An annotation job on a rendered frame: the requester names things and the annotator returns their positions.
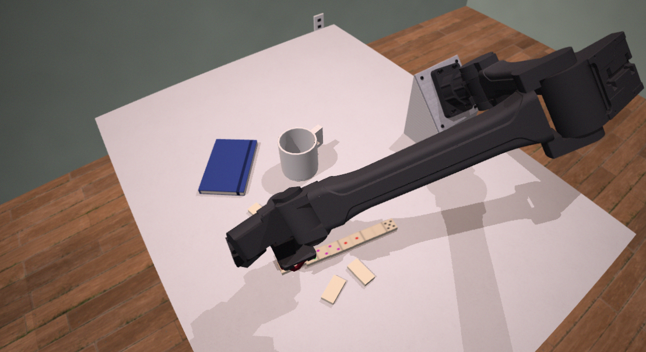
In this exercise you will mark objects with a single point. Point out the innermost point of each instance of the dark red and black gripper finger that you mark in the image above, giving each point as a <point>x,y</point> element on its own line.
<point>297,267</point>

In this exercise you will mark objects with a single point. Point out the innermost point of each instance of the grey mug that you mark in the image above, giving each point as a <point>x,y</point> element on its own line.
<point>298,150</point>

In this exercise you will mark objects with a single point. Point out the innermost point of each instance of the blue notebook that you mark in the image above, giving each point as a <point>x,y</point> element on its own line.
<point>229,167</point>

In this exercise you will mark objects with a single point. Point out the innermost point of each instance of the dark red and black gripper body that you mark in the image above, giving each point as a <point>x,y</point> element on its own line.
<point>302,254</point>

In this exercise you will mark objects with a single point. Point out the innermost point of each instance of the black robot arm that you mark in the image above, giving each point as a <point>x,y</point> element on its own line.
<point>582,91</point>

